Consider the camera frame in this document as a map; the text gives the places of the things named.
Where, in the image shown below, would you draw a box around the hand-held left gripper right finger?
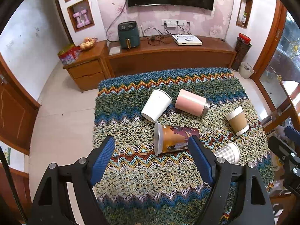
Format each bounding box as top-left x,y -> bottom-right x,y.
188,135 -> 276,225

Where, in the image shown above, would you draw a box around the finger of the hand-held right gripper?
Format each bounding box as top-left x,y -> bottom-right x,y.
268,136 -> 300,193
285,125 -> 300,143

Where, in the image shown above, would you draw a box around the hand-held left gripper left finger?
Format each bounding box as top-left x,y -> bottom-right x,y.
28,135 -> 116,225

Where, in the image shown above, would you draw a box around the orange printed cup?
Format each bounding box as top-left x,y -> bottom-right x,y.
153,122 -> 200,156

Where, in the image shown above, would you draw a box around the grey checkered paper cup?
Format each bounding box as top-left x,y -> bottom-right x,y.
213,142 -> 241,165

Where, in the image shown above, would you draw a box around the brown sleeved paper cup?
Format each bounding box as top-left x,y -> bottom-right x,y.
225,106 -> 250,136

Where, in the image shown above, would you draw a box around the white paper cup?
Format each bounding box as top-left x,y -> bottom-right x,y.
141,89 -> 173,123

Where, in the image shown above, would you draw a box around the wooden chair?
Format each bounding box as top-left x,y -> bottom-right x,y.
260,81 -> 300,134

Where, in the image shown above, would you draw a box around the zigzag knitted blanket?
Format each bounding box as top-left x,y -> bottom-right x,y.
92,67 -> 275,225

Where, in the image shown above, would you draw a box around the pink steel tumbler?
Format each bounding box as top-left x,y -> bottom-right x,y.
175,89 -> 211,118

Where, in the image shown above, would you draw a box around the white waste bin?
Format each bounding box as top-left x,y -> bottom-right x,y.
238,62 -> 255,80

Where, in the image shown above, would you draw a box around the wooden drawer cabinet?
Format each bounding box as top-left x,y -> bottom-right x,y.
63,40 -> 110,92

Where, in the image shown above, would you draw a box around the wooden door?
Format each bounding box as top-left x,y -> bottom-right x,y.
0,54 -> 40,156

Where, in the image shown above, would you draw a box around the long wooden television cabinet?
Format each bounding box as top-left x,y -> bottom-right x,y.
103,36 -> 237,79

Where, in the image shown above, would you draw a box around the red patterned tin box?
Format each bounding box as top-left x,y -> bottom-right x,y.
58,44 -> 81,65

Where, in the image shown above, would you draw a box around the bowl of fruit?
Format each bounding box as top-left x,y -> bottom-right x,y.
79,37 -> 98,51

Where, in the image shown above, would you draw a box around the white set-top box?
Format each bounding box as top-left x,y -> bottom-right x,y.
172,34 -> 203,46

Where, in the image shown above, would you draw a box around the dark green air fryer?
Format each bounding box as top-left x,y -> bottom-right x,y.
118,21 -> 140,50

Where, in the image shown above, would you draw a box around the pink dumbbell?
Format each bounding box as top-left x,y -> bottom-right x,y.
81,10 -> 91,25
73,12 -> 84,28

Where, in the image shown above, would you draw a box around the thick black cable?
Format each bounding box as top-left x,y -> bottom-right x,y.
0,145 -> 27,224

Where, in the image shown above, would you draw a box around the black cable tangle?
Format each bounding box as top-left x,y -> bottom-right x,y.
143,27 -> 174,45

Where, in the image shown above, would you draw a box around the white wall socket strip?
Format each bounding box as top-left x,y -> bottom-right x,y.
161,20 -> 187,28

